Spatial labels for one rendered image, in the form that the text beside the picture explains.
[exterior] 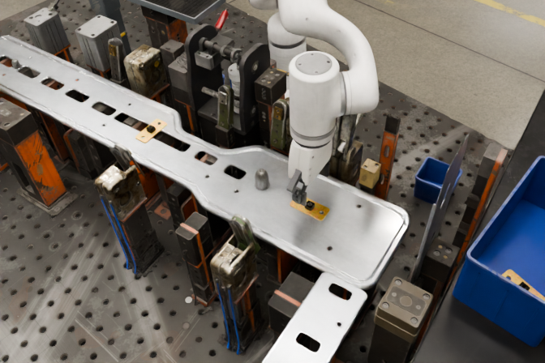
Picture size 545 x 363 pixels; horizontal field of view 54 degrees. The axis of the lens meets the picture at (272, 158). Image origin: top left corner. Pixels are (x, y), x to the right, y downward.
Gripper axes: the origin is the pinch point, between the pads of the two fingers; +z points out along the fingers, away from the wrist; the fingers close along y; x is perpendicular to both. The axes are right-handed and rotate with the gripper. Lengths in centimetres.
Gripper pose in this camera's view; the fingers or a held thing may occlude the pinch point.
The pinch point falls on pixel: (311, 185)
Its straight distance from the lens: 112.6
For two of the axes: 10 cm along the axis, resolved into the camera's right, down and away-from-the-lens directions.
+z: 0.4, 6.8, 7.4
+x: 8.3, 3.8, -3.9
